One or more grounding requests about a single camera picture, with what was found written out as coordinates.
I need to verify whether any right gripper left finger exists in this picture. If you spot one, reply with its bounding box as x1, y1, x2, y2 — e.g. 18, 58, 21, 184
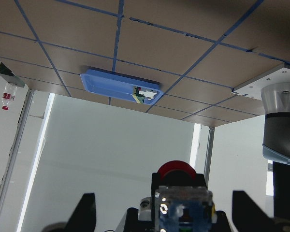
67, 193, 97, 232

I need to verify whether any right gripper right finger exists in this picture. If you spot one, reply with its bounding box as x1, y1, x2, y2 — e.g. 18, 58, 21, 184
232, 190, 275, 232

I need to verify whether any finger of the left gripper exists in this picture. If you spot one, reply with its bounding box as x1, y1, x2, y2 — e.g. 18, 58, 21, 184
116, 197, 155, 232
212, 204, 232, 232

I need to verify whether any red emergency stop button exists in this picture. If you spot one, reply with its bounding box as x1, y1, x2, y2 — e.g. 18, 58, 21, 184
151, 160, 217, 232

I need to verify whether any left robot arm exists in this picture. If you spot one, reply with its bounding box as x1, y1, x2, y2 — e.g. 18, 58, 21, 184
116, 83, 290, 232

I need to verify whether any green yellow terminal block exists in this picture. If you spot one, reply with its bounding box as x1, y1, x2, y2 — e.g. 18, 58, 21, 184
132, 87, 145, 104

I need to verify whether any blue plastic tray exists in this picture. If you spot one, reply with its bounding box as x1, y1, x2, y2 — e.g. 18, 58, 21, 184
80, 69, 164, 105

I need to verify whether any plastic water bottle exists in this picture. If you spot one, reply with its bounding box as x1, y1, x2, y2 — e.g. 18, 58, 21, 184
1, 83, 17, 111

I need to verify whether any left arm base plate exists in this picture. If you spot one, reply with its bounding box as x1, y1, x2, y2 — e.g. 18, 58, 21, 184
232, 63, 290, 100

